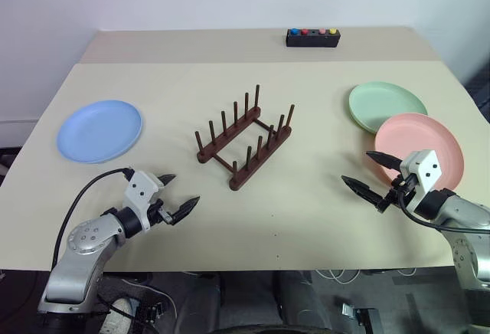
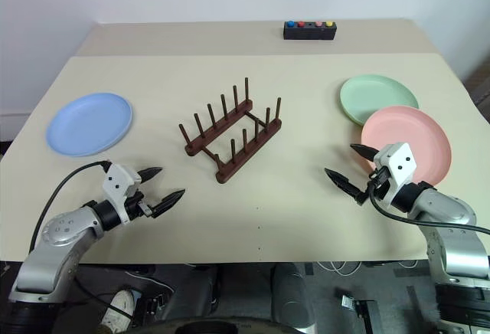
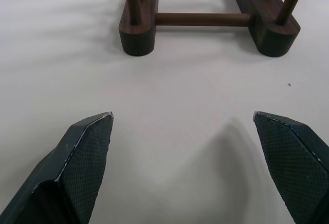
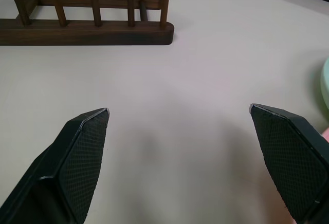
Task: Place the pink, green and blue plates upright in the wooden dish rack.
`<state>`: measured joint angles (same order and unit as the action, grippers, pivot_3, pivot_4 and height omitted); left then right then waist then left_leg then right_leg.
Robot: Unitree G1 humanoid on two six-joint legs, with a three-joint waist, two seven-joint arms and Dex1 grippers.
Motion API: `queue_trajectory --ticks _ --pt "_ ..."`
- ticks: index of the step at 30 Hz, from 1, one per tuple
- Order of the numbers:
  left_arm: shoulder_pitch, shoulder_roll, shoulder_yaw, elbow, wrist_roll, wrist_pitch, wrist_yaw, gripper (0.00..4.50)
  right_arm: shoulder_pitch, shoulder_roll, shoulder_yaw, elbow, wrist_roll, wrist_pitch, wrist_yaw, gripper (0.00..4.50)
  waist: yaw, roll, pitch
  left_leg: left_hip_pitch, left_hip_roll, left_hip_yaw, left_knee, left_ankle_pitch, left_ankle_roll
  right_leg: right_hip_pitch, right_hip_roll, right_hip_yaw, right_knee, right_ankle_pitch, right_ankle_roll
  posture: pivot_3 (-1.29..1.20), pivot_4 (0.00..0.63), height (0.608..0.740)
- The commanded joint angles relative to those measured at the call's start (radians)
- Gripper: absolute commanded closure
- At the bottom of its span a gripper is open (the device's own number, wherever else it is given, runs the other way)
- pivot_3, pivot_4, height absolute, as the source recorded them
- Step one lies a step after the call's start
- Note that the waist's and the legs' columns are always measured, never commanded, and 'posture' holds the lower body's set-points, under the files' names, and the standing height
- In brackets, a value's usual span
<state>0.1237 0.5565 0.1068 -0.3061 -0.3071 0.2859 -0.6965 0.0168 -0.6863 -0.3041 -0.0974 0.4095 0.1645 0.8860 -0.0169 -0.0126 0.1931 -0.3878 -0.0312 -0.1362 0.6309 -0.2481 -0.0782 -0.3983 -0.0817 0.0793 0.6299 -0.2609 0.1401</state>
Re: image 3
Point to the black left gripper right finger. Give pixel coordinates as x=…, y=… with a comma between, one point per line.
x=293, y=162

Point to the dark wooden dish rack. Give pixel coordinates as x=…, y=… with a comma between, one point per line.
x=270, y=23

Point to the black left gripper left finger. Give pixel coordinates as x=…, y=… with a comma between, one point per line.
x=77, y=167

